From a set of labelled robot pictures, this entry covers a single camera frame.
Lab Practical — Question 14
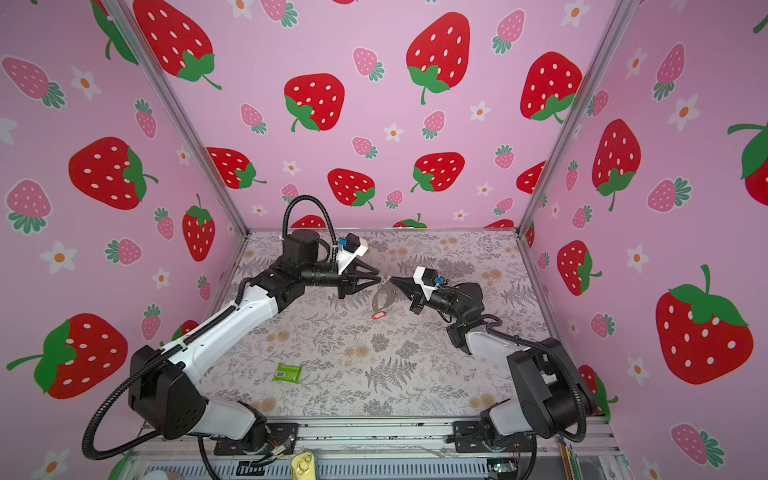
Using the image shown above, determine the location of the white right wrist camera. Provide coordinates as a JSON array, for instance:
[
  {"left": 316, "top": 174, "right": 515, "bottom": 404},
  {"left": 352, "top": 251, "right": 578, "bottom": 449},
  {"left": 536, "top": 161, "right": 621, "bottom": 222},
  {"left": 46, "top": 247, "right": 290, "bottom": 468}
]
[{"left": 413, "top": 266, "right": 445, "bottom": 301}]

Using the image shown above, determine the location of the coloured pencils bundle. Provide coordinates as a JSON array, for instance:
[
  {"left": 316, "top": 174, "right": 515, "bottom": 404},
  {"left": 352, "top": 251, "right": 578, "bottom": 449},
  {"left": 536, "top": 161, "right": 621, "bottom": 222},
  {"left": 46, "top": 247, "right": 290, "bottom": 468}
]
[{"left": 556, "top": 435, "right": 583, "bottom": 480}]

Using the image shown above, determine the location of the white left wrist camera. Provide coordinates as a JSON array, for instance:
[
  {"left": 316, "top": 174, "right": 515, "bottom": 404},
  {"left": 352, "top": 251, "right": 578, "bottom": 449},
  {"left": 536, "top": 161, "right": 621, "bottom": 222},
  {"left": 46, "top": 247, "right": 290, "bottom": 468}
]
[{"left": 336, "top": 233, "right": 368, "bottom": 274}]

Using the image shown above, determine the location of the green packet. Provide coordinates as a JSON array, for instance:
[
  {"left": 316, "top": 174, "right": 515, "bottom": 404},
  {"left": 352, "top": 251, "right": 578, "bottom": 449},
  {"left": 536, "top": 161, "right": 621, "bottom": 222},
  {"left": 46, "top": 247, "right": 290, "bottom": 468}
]
[{"left": 273, "top": 363, "right": 303, "bottom": 384}]

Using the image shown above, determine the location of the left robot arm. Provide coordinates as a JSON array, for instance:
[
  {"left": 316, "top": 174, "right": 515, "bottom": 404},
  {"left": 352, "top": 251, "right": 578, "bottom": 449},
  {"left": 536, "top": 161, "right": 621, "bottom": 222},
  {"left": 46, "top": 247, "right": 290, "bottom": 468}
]
[{"left": 81, "top": 221, "right": 381, "bottom": 460}]

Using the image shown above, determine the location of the metal key holder plate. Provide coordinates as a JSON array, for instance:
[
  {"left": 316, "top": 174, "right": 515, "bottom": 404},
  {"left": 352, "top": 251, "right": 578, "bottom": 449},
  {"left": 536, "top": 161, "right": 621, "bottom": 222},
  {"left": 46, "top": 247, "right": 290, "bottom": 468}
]
[{"left": 371, "top": 281, "right": 398, "bottom": 313}]

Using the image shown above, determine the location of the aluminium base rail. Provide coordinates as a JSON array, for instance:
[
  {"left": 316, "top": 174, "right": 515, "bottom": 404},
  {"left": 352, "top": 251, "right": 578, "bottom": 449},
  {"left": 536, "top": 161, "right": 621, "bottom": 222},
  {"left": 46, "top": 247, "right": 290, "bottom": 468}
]
[{"left": 119, "top": 417, "right": 633, "bottom": 479}]

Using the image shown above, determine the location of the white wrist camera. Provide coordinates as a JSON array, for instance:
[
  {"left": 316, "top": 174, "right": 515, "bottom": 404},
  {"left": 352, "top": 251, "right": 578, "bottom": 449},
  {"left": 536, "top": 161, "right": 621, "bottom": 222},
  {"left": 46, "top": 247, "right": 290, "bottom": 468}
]
[
  {"left": 336, "top": 233, "right": 368, "bottom": 274},
  {"left": 413, "top": 266, "right": 445, "bottom": 301}
]

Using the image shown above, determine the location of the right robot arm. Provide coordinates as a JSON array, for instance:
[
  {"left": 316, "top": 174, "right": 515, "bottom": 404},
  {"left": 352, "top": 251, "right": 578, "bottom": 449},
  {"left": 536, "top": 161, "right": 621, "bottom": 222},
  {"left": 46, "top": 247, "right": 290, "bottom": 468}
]
[{"left": 390, "top": 276, "right": 597, "bottom": 450}]

